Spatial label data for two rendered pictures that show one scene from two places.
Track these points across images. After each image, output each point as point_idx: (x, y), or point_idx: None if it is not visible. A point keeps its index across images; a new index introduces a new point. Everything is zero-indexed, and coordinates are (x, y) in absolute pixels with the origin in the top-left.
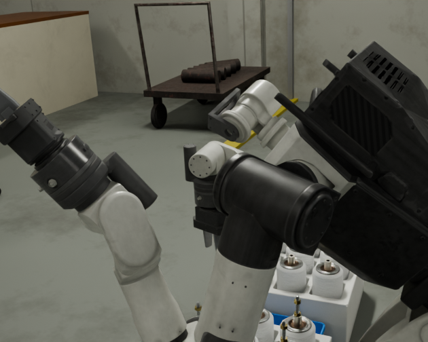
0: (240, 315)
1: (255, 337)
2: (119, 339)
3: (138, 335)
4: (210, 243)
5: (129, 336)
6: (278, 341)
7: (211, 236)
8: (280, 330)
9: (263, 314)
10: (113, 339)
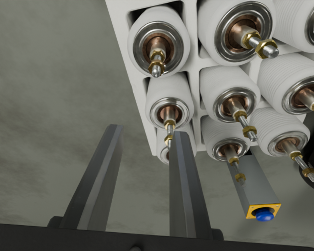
0: None
1: (254, 90)
2: (14, 30)
3: (19, 8)
4: (121, 136)
5: (14, 16)
6: (296, 86)
7: (112, 161)
8: (291, 40)
9: (257, 23)
10: (10, 34)
